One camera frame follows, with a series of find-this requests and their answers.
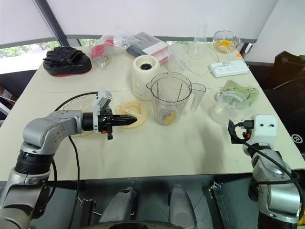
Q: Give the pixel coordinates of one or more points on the glass conical flask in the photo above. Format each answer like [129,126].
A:
[200,45]

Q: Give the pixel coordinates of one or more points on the cream blender base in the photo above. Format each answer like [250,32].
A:
[145,78]

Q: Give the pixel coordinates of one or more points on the grey rounded robot leg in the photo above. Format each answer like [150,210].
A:
[182,205]
[121,205]

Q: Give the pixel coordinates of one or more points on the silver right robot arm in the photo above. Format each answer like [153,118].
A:
[274,190]

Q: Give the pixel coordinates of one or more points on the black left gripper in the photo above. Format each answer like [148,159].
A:
[106,120]

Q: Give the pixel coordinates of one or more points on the glass bowl with orange pieces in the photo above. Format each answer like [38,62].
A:
[226,41]

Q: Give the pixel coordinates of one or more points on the small black device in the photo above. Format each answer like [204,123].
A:
[249,48]

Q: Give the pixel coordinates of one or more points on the green cloth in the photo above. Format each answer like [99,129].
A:
[247,91]

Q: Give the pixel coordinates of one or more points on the black white red box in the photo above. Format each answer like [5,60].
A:
[152,47]

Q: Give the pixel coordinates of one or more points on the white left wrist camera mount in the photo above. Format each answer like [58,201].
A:
[101,101]

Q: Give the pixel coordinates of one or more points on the clear plastic blender jar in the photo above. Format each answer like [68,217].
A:
[171,95]

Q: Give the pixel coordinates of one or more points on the clear plastic bag red contents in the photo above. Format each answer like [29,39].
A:
[107,47]

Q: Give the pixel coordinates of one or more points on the orange segments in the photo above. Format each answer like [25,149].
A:
[170,118]

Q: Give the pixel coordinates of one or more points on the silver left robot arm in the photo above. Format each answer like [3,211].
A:
[54,124]

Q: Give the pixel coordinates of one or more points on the small orange tag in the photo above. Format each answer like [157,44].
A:
[239,55]

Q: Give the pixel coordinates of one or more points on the black bag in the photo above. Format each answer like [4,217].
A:
[288,95]

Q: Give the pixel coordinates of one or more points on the cardboard box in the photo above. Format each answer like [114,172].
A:
[6,100]

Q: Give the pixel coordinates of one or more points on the white power strip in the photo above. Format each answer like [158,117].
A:
[228,69]

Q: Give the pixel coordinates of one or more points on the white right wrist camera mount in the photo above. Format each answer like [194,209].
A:
[264,128]

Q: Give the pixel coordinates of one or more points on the clear measuring jug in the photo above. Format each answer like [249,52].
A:
[226,109]

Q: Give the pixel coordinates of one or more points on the black metal bracket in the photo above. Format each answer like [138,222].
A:
[218,205]

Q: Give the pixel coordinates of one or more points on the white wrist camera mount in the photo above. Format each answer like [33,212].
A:
[101,101]
[264,128]

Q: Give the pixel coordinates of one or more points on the cream blender lid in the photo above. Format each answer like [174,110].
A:
[133,109]

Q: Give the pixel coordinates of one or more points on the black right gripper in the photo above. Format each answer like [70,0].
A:
[246,135]

